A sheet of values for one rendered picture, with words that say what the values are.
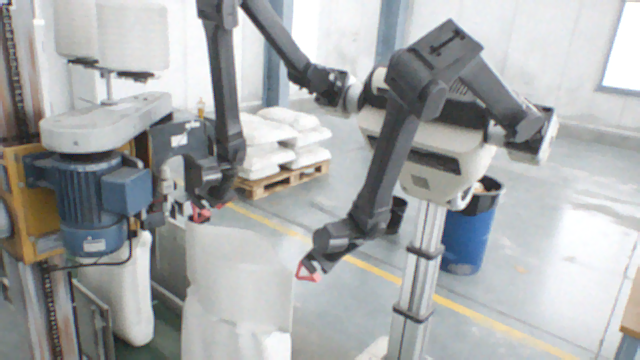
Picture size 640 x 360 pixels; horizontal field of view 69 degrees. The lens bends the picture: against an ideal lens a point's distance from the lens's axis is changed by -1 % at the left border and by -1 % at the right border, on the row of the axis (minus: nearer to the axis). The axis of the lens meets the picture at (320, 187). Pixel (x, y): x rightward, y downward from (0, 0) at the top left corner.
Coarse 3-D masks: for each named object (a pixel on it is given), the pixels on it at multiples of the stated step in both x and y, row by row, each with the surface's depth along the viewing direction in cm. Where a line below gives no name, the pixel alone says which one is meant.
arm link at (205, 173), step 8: (216, 152) 128; (240, 152) 123; (208, 160) 123; (216, 160) 124; (224, 160) 126; (240, 160) 124; (192, 168) 123; (200, 168) 120; (208, 168) 121; (216, 168) 123; (192, 176) 124; (200, 176) 121; (208, 176) 121; (216, 176) 123; (200, 184) 122; (208, 184) 122; (216, 184) 125
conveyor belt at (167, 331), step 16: (64, 256) 244; (160, 304) 213; (160, 320) 203; (176, 320) 203; (112, 336) 190; (160, 336) 193; (176, 336) 194; (128, 352) 183; (144, 352) 184; (160, 352) 184; (176, 352) 185
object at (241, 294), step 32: (192, 224) 149; (192, 256) 150; (224, 256) 151; (256, 256) 148; (192, 288) 150; (224, 288) 131; (256, 288) 130; (288, 288) 128; (192, 320) 147; (224, 320) 135; (256, 320) 134; (288, 320) 131; (192, 352) 150; (224, 352) 140; (256, 352) 134; (288, 352) 141
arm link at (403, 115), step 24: (408, 96) 78; (432, 96) 72; (384, 120) 83; (408, 120) 79; (384, 144) 85; (408, 144) 85; (384, 168) 88; (360, 192) 99; (384, 192) 94; (360, 216) 102; (384, 216) 100
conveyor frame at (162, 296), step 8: (8, 280) 213; (0, 288) 226; (8, 288) 217; (152, 288) 221; (160, 288) 218; (0, 296) 223; (8, 296) 220; (152, 296) 223; (160, 296) 218; (168, 296) 213; (8, 304) 218; (168, 304) 215; (176, 304) 210; (176, 312) 212
